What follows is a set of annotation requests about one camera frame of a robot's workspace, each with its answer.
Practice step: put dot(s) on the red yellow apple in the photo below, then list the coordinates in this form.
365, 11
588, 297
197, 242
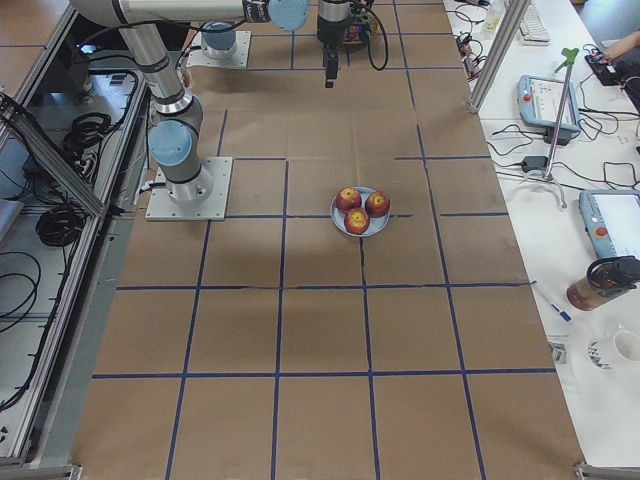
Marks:
353, 34

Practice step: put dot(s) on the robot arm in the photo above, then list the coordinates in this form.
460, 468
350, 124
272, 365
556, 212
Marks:
287, 15
173, 141

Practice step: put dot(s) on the round wicker basket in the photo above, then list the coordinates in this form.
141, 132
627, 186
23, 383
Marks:
367, 32

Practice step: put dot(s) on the red apple on plate far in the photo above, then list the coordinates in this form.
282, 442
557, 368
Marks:
348, 198

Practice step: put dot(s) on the red apple on plate side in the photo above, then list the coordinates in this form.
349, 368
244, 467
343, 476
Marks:
377, 204

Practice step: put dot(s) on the red apple on plate near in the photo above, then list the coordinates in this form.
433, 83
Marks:
356, 221

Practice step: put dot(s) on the clear plastic bottle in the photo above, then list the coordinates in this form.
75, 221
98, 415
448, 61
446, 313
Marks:
492, 19

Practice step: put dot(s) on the white keyboard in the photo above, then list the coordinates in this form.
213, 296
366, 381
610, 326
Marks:
532, 30

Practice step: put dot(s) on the teach pendant far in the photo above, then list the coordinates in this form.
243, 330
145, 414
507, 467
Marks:
538, 101

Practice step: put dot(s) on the teach pendant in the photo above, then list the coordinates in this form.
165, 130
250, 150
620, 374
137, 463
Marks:
538, 101
611, 219

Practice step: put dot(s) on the metal stand with green clip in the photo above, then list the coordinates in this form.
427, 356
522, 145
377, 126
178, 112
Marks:
569, 55

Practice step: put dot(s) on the black power adapter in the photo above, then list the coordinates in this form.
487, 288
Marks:
534, 163

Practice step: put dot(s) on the teach pendant near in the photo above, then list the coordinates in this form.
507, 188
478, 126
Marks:
611, 219

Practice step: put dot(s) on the white blue pen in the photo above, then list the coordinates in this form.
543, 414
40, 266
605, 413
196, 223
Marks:
551, 302

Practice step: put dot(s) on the dark drink bottle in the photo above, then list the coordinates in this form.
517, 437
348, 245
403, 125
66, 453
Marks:
606, 279

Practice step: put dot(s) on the white mug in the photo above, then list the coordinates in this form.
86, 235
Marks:
615, 351

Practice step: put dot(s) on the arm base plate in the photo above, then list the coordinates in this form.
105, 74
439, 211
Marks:
204, 198
230, 53

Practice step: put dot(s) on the aluminium frame post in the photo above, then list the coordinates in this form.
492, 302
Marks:
500, 43

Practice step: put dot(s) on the aluminium side frame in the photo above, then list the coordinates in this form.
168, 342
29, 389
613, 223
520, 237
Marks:
45, 253

